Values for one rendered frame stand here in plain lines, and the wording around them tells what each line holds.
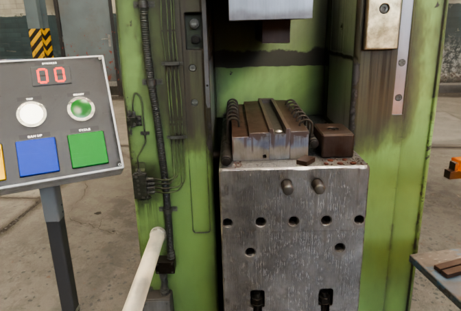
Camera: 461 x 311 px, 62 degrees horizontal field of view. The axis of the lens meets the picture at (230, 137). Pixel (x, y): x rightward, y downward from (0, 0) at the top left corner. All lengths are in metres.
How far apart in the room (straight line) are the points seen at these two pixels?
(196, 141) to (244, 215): 0.28
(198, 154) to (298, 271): 0.44
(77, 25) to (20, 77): 6.84
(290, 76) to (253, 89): 0.15
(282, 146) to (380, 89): 0.35
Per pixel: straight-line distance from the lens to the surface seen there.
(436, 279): 1.10
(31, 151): 0.90
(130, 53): 1.14
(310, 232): 1.07
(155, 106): 1.13
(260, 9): 0.97
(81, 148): 0.90
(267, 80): 1.47
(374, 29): 1.15
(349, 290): 1.20
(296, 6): 0.98
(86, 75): 0.96
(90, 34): 7.69
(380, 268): 1.44
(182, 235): 1.30
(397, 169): 1.29
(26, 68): 0.97
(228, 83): 1.46
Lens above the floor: 1.27
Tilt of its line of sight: 17 degrees down
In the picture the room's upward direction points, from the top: 2 degrees counter-clockwise
